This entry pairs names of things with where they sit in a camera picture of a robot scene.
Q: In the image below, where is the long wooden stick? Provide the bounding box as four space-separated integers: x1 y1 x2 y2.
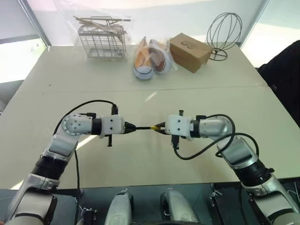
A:
73 15 104 31

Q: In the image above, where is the orange shoe white toe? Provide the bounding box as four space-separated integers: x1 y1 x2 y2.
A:
133 37 157 82

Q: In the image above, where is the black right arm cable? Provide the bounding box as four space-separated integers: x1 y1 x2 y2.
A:
172 114 260 162

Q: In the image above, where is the orange shoe brown sole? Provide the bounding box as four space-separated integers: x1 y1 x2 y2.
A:
148 39 173 75

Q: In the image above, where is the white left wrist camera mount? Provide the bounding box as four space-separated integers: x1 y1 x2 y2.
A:
99 114 126 139

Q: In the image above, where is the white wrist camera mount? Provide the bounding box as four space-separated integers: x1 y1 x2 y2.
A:
165 114 194 142
99 114 126 139

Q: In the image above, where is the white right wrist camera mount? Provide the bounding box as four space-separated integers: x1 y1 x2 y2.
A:
165 114 194 142

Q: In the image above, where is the small black bracket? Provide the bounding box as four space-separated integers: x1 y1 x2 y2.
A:
81 206 98 225

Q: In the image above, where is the black wire head stand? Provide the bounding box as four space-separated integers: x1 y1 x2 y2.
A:
206 12 243 61

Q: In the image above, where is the black bulky chair back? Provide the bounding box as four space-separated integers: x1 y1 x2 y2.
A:
257 39 300 134

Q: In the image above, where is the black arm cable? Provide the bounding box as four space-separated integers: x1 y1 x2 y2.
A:
53 100 119 193
172 114 260 162

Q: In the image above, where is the silver rounded robot shape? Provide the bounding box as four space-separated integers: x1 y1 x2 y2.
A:
160 189 200 225
104 189 135 225

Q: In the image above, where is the dark window frame post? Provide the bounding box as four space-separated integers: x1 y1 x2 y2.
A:
25 0 52 47

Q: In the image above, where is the black box under table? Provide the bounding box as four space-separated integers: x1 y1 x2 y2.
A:
209 184 250 225

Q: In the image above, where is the brown cardboard box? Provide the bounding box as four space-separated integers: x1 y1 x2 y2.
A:
169 32 214 74

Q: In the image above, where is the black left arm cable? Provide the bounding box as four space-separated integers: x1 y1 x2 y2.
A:
53 100 119 193

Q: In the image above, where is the metal wire basket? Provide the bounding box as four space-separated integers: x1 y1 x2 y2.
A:
78 15 128 62

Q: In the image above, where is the clear plastic bag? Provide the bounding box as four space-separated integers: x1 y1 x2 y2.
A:
130 36 179 82

